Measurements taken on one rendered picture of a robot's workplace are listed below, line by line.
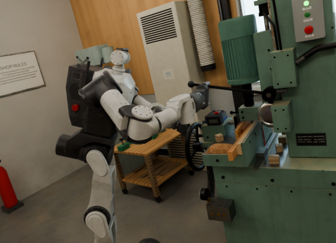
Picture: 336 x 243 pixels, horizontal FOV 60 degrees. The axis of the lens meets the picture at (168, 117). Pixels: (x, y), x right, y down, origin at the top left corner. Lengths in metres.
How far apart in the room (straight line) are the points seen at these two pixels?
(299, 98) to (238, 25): 0.42
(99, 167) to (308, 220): 1.00
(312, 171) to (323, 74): 0.40
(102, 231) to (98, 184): 0.26
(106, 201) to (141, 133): 0.67
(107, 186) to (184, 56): 1.76
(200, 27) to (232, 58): 1.57
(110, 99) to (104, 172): 0.51
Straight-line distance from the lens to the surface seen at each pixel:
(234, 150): 1.28
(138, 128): 1.03
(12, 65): 3.98
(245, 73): 1.42
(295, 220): 1.51
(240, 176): 1.46
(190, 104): 1.22
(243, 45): 1.41
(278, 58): 1.26
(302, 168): 1.38
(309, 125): 1.40
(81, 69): 1.40
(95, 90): 1.20
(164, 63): 3.13
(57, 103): 4.21
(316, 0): 1.26
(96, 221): 1.65
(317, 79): 1.35
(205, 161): 1.39
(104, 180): 1.55
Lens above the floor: 1.42
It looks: 14 degrees down
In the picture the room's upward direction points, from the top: 13 degrees counter-clockwise
